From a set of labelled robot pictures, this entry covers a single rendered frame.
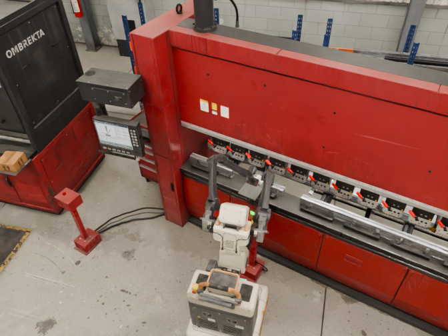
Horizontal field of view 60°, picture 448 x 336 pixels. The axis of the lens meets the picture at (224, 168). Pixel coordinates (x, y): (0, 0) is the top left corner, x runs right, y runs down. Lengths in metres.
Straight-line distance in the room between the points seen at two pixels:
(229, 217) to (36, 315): 2.33
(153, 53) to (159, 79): 0.23
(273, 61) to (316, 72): 0.32
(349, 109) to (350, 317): 2.09
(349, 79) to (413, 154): 0.69
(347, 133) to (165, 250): 2.44
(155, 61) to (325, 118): 1.42
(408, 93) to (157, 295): 2.93
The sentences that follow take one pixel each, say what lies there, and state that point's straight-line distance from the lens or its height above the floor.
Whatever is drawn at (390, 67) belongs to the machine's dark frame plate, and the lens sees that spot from 2.85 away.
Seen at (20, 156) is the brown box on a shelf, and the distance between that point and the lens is 4.36.
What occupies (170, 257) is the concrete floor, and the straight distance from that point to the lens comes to 4.38.
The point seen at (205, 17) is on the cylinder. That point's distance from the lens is 3.19.
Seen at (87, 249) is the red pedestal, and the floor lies 0.06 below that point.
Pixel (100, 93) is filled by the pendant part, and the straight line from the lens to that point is 3.46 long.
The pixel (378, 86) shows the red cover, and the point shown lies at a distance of 2.72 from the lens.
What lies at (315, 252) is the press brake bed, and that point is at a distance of 3.86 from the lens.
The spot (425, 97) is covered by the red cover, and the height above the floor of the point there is 2.25.
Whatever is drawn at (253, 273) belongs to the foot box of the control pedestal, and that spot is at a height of 0.12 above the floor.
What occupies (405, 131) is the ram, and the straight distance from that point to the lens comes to 2.86.
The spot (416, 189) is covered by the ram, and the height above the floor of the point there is 1.51.
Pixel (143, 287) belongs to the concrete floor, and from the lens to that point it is 4.23.
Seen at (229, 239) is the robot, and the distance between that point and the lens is 3.00.
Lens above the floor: 3.54
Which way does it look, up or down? 42 degrees down
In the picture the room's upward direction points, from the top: 2 degrees counter-clockwise
